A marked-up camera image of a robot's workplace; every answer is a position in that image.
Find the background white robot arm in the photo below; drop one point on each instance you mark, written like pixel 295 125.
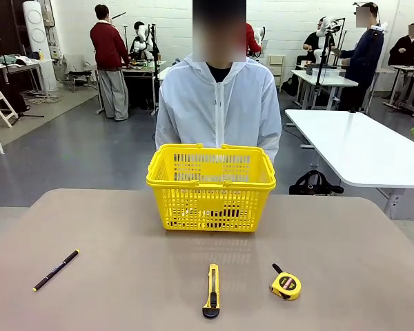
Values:
pixel 259 36
pixel 326 29
pixel 141 36

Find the person in black sweater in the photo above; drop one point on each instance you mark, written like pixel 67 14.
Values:
pixel 405 50

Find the person in navy jacket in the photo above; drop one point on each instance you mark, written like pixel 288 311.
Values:
pixel 367 55

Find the person in black shirt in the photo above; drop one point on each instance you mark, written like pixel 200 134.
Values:
pixel 314 41

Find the person in white hooded jacket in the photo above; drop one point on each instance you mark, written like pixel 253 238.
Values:
pixel 221 103

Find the yellow plastic shopping basket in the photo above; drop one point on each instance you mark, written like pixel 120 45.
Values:
pixel 210 169

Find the wooden step ladder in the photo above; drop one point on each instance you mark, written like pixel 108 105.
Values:
pixel 0 105

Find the cluttered grey side table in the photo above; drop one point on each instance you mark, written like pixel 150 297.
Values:
pixel 17 63

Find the large white table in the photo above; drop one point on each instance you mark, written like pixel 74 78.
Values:
pixel 359 148

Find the white tower air conditioner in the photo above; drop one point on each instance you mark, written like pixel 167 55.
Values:
pixel 38 45

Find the black chair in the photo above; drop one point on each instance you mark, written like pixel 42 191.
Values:
pixel 79 77

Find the small white work table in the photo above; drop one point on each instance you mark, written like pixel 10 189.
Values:
pixel 327 77

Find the black bag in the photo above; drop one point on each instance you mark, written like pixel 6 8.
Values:
pixel 312 186

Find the man in red sweater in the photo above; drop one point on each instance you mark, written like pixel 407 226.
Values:
pixel 108 48

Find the white drawer cabinet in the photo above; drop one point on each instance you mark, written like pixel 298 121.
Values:
pixel 276 69

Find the black tripod pole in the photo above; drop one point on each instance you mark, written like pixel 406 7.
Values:
pixel 155 62

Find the black pen yellow ends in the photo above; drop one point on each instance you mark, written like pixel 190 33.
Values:
pixel 55 270

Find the yellow tape measure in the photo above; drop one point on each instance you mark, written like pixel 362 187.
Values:
pixel 287 285

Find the yellow black utility knife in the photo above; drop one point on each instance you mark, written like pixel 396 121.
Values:
pixel 212 289

